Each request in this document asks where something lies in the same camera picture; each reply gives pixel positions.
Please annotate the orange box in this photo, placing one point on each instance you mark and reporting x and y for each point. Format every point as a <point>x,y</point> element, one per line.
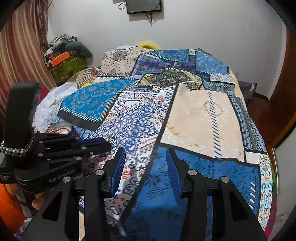
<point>62,57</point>

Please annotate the small dark wall monitor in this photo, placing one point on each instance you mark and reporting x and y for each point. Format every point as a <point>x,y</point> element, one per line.
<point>143,6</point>

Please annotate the striped brown cloth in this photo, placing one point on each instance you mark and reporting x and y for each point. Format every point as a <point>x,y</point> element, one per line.
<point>86,76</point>

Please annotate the white cloth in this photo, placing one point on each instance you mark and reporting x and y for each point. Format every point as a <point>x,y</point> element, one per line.
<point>48,108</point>

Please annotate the patchwork patterned bedspread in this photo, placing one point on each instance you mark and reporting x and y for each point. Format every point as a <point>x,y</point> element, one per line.
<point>147,101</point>

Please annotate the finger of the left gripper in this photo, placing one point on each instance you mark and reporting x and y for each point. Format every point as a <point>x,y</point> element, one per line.
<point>90,142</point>
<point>61,148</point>

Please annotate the brown wooden door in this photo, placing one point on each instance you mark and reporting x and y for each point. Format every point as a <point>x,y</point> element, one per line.
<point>271,116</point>

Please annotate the green patterned cloth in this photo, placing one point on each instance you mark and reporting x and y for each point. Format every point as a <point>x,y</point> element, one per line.
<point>66,69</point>

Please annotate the white wardrobe sliding door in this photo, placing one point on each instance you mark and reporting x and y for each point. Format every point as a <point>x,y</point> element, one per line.
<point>285,198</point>

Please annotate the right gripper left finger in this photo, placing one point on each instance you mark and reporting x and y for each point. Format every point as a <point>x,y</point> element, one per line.
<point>58,217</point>

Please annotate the left hand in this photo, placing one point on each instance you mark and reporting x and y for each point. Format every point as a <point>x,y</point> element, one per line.
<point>16,192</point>

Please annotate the pile of clothes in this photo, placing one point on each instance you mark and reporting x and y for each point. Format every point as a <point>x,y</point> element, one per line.
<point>64,43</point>

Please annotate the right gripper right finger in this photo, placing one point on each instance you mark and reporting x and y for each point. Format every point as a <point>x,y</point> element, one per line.
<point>233,219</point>

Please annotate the striped red curtain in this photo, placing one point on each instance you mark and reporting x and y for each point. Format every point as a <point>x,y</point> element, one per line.
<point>23,43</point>

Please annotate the yellow cloth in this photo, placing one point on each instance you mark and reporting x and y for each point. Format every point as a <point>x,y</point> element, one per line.
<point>149,45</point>

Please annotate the heart-shaped jewelry box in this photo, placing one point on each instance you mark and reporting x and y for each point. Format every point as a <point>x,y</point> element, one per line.
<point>62,128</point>

